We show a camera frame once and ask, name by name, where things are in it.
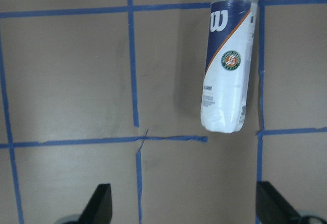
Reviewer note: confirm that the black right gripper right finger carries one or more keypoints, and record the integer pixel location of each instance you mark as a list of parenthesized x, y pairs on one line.
[(272, 207)]

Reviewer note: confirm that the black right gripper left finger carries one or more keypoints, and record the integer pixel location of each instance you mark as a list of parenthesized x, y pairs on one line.
[(99, 207)]

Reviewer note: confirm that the white blue tennis ball can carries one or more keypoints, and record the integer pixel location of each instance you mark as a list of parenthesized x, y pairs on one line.
[(228, 62)]

